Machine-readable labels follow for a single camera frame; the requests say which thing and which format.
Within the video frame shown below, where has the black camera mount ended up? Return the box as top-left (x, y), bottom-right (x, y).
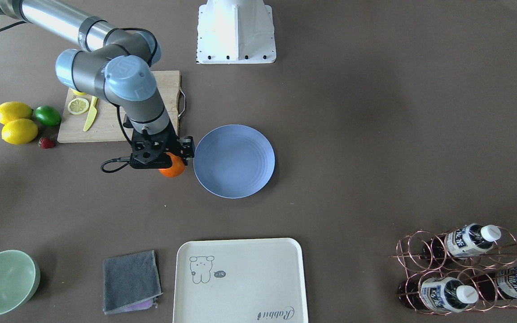
top-left (101, 136), bottom-right (195, 174)

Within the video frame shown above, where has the green bowl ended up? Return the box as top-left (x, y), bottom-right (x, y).
top-left (0, 250), bottom-right (40, 315)

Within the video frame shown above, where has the red strawberry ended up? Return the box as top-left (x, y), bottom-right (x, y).
top-left (38, 137), bottom-right (56, 149)

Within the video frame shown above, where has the tea bottle back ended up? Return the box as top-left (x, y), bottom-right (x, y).
top-left (475, 266), bottom-right (517, 301)

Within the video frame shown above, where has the yellow lemon outer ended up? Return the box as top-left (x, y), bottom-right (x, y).
top-left (1, 118), bottom-right (39, 145)

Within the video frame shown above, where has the grey folded cloth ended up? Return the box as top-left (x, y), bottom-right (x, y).
top-left (103, 250), bottom-right (162, 315)

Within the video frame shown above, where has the wooden cutting board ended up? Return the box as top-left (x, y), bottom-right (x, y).
top-left (57, 71), bottom-right (181, 143)

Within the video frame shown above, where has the tea bottle front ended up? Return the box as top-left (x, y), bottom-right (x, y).
top-left (397, 275), bottom-right (479, 314)

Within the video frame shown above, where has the tea bottle middle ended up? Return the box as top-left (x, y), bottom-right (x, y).
top-left (422, 223), bottom-right (501, 263)

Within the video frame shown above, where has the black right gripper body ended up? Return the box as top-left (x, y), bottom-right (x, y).
top-left (133, 125), bottom-right (178, 144)

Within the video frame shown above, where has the yellow lemon near lime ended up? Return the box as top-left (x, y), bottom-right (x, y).
top-left (0, 101), bottom-right (33, 125)

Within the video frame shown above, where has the orange fruit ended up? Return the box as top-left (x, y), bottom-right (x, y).
top-left (158, 153), bottom-right (185, 178)

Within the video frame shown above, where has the copper wire bottle rack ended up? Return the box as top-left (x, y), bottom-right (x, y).
top-left (394, 226), bottom-right (517, 313)

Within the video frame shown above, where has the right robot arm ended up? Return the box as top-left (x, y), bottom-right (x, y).
top-left (0, 0), bottom-right (179, 148)

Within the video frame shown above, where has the yellow plastic knife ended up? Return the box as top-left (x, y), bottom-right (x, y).
top-left (83, 96), bottom-right (98, 131)

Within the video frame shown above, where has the green lime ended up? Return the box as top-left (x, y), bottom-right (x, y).
top-left (34, 105), bottom-right (61, 127)

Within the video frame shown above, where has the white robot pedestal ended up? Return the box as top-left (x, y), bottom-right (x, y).
top-left (196, 0), bottom-right (277, 64)

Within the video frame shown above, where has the tea bottle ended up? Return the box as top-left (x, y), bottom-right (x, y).
top-left (422, 223), bottom-right (501, 263)
top-left (475, 266), bottom-right (517, 301)
top-left (397, 275), bottom-right (479, 314)

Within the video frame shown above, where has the lemon half beside knife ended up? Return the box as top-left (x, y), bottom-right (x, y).
top-left (66, 97), bottom-right (90, 116)

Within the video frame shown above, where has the blue round plate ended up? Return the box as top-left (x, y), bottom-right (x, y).
top-left (193, 124), bottom-right (276, 199)

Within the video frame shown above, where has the lemon half near board edge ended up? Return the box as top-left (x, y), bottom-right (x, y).
top-left (70, 88), bottom-right (86, 96)

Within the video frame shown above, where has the cream rabbit tray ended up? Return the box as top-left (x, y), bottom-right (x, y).
top-left (172, 238), bottom-right (309, 323)

